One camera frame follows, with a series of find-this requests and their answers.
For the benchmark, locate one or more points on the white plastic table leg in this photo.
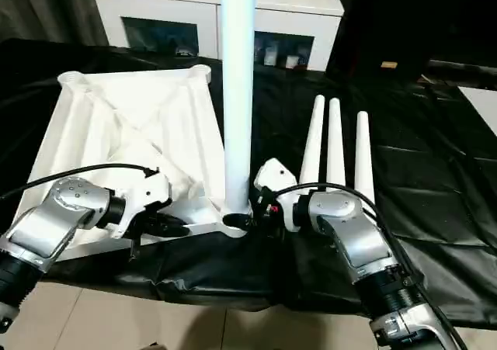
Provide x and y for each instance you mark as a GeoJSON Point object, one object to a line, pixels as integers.
{"type": "Point", "coordinates": [237, 94]}
{"type": "Point", "coordinates": [363, 156]}
{"type": "Point", "coordinates": [313, 140]}
{"type": "Point", "coordinates": [336, 144]}

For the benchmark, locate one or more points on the small tan label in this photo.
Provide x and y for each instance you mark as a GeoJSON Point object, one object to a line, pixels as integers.
{"type": "Point", "coordinates": [390, 65]}

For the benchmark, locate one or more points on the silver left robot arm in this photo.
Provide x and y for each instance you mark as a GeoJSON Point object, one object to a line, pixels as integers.
{"type": "Point", "coordinates": [46, 226]}

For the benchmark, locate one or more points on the white cabinet with glass doors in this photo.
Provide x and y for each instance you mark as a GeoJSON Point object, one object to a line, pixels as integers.
{"type": "Point", "coordinates": [174, 4]}

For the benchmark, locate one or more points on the white plastic table top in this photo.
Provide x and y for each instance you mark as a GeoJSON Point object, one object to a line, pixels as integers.
{"type": "Point", "coordinates": [136, 113]}

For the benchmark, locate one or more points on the black mat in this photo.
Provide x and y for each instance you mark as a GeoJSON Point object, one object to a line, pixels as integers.
{"type": "Point", "coordinates": [407, 152]}

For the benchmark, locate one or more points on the grey curtain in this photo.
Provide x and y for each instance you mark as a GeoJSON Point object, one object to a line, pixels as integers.
{"type": "Point", "coordinates": [46, 8]}

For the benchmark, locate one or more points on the white flat board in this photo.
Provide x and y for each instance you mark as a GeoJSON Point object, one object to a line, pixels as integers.
{"type": "Point", "coordinates": [481, 105]}

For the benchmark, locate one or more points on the small white cup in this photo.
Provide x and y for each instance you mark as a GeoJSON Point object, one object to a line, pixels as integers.
{"type": "Point", "coordinates": [292, 61]}

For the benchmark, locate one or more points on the black cabinet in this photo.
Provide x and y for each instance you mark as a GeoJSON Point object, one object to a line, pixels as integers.
{"type": "Point", "coordinates": [419, 16]}

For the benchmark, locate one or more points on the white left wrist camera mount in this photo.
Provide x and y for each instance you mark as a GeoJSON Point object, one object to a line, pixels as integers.
{"type": "Point", "coordinates": [143, 195]}

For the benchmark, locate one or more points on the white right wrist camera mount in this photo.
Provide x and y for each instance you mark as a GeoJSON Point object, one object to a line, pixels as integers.
{"type": "Point", "coordinates": [273, 173]}

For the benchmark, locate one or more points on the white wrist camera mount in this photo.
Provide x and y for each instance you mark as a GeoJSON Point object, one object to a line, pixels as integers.
{"type": "Point", "coordinates": [273, 173]}
{"type": "Point", "coordinates": [143, 195]}

